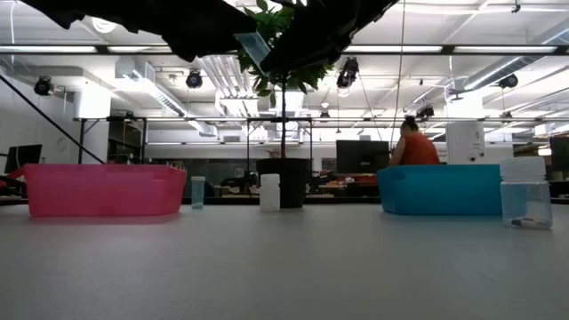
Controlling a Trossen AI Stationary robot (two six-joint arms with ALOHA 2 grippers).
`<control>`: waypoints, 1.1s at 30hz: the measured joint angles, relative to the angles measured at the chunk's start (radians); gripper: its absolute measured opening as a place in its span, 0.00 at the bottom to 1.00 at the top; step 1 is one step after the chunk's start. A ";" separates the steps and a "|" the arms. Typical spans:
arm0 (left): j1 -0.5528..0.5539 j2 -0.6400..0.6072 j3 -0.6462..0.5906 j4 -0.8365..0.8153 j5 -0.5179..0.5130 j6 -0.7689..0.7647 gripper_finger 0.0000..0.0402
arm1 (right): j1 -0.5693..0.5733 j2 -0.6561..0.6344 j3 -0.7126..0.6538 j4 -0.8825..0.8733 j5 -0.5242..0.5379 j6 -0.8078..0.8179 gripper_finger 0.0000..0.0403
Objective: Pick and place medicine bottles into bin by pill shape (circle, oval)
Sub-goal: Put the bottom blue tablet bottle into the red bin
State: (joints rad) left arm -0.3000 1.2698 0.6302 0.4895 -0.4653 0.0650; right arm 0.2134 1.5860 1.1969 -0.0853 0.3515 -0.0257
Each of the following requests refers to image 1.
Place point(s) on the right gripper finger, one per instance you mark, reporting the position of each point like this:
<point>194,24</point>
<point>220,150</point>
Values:
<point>302,51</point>

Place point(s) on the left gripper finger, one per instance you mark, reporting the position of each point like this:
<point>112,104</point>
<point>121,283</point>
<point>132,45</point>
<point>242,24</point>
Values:
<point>195,44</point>
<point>222,18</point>

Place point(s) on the clear bluish pill bottle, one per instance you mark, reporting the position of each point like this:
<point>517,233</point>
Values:
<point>254,46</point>

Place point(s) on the white opaque pill bottle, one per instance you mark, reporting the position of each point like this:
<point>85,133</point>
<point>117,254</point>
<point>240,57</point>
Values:
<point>270,193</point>

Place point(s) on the light teal pill bottle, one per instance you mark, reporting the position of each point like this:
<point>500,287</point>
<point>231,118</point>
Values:
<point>197,193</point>

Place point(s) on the wide clear jar white lid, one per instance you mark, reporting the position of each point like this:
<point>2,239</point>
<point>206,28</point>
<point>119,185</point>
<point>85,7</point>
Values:
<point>524,200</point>

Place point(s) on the pink plastic bin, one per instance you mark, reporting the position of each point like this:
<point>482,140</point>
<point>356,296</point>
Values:
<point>102,191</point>

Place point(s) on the blue plastic bin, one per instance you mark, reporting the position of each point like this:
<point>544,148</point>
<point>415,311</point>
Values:
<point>440,191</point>

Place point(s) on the black ceiling spotlight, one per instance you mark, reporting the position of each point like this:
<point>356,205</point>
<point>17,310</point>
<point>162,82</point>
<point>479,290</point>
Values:
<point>424,111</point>
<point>347,73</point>
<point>324,114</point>
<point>508,81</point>
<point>194,79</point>
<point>43,85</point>

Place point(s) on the black monitor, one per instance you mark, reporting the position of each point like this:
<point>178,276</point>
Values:
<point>24,157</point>
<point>362,155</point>
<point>560,153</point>

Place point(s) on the green plant in black pot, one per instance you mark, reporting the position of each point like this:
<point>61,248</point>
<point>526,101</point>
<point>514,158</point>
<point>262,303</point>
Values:
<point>283,182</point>

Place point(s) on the person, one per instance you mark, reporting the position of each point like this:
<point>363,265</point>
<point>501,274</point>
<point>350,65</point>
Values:
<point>418,151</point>

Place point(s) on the long ceiling light rail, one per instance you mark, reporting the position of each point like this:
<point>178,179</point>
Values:
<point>400,49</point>

